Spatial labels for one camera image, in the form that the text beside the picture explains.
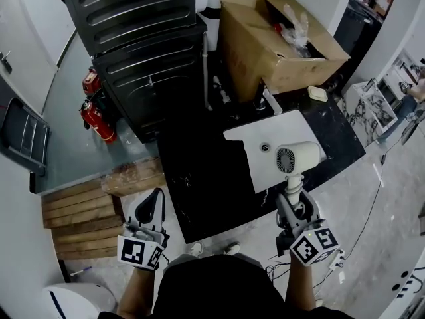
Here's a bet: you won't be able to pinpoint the person's left forearm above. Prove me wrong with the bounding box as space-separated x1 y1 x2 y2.
118 267 159 318

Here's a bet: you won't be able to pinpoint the grey drain pipe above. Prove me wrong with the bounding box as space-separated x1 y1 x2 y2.
201 33 213 112

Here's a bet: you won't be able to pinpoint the white power strip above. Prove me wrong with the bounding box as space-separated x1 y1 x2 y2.
327 248 346 272

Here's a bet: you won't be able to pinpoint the small red fire extinguisher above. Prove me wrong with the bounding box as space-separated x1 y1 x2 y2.
82 67 102 95

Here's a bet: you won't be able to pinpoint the black power cable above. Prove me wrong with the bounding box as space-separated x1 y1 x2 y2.
343 138 408 257

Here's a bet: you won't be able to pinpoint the white round bin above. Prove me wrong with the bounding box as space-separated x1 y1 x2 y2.
42 282 117 319

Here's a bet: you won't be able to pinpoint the chrome faucet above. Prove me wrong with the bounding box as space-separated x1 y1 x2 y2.
254 78 283 115

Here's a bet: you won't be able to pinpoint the large red fire extinguisher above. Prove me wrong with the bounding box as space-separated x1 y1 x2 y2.
79 98 118 144

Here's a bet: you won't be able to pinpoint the white sink basin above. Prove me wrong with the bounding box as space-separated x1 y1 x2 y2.
222 110 328 195

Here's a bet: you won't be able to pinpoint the white curved desk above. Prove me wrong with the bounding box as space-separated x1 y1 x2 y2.
375 264 425 319

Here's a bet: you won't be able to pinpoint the black tall cabinet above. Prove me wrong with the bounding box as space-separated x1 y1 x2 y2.
331 0 383 92

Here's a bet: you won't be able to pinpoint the white marble pattern cabinet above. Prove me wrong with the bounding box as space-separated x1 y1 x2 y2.
343 80 399 142

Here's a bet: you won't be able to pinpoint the grey metal folding rack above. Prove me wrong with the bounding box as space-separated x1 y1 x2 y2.
0 97 50 177

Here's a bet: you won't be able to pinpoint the white hair dryer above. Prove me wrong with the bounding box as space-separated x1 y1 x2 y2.
274 140 329 218

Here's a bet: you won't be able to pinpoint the wooden plank pallet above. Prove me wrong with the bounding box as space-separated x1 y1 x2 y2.
41 177 126 261

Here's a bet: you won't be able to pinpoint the person's black shirt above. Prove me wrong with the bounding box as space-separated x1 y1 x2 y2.
98 254 355 319

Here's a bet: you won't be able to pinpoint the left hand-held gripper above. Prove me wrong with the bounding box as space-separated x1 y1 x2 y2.
117 188 171 272

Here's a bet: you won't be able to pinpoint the person's right forearm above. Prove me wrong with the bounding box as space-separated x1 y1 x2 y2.
284 256 316 312

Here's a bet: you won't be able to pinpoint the person's grey trousers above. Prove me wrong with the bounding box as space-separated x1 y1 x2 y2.
164 253 263 272

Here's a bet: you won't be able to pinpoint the brown cardboard box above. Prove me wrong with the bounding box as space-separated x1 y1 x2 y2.
217 0 352 103

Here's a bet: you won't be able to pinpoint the black marble vanity counter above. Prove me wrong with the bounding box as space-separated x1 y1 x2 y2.
156 50 367 245

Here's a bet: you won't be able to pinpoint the black ribbed metal appliance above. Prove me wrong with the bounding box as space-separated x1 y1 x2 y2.
92 23 209 144
49 0 197 56

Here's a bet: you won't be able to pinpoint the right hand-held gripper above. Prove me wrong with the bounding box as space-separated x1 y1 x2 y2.
274 191 339 266

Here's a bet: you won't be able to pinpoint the clear plastic wrap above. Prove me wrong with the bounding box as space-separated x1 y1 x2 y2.
274 3 315 58

